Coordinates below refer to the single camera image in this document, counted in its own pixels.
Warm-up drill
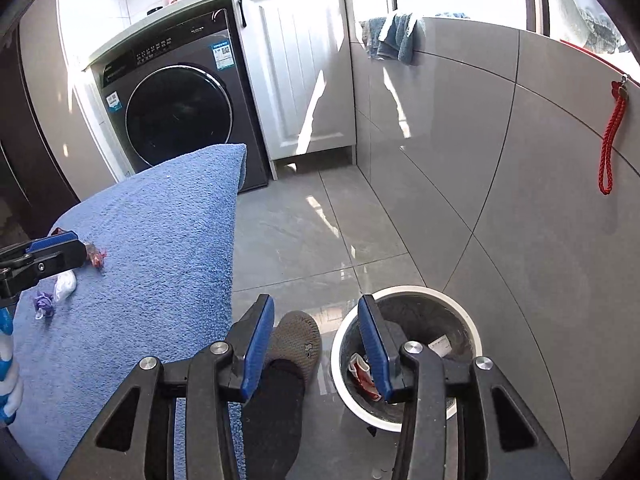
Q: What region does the white laundry counter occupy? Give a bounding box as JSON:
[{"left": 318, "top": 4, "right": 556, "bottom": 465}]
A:
[{"left": 79, "top": 0, "right": 347, "bottom": 73}]

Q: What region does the blue terry table cloth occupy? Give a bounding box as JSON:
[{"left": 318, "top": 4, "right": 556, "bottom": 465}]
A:
[{"left": 12, "top": 143, "right": 249, "bottom": 480}]

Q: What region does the blue hanging towel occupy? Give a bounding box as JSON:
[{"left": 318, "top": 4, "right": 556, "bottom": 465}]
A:
[{"left": 359, "top": 11, "right": 426, "bottom": 67}]

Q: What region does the red rope loop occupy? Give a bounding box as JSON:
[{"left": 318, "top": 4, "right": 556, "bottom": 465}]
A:
[{"left": 598, "top": 75, "right": 631, "bottom": 195}]

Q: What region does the clear plastic wrapper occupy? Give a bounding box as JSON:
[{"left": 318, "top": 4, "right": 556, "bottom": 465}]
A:
[{"left": 53, "top": 270, "right": 79, "bottom": 304}]

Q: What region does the red and white wrapper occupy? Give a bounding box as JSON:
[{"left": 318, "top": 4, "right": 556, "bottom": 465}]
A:
[{"left": 348, "top": 352, "right": 384, "bottom": 404}]

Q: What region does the small red candy wrapper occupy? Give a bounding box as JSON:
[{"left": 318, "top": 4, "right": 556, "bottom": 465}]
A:
[{"left": 84, "top": 242, "right": 109, "bottom": 272}]

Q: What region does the grey brown slipper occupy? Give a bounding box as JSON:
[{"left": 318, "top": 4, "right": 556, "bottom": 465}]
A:
[{"left": 264, "top": 310, "right": 324, "bottom": 387}]

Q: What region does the person's left hand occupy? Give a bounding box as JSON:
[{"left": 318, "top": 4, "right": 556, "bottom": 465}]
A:
[{"left": 0, "top": 305, "right": 25, "bottom": 427}]

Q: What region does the grey washing machine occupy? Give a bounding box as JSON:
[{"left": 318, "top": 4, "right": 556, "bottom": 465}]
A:
[{"left": 91, "top": 8, "right": 271, "bottom": 194}]

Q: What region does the twisted purple candy wrapper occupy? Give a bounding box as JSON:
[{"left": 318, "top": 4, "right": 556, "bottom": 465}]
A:
[{"left": 32, "top": 290, "right": 56, "bottom": 322}]

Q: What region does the white cabinet door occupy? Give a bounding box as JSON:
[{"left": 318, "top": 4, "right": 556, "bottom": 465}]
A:
[{"left": 230, "top": 0, "right": 359, "bottom": 181}]

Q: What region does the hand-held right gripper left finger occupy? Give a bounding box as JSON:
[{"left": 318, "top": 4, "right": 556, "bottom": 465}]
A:
[{"left": 57, "top": 293, "right": 276, "bottom": 480}]

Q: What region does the white rimmed trash bin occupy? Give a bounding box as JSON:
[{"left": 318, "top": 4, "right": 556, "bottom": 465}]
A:
[{"left": 329, "top": 285, "right": 484, "bottom": 434}]

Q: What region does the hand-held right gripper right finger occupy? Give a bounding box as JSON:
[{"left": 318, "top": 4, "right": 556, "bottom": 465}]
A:
[{"left": 357, "top": 293, "right": 574, "bottom": 480}]

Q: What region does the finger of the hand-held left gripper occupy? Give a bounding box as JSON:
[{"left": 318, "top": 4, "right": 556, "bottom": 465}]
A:
[
  {"left": 0, "top": 230, "right": 80, "bottom": 262},
  {"left": 0, "top": 240, "right": 87, "bottom": 306}
]

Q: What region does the person's leg in black sock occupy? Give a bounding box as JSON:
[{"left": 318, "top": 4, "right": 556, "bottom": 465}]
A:
[{"left": 240, "top": 359, "right": 307, "bottom": 480}]

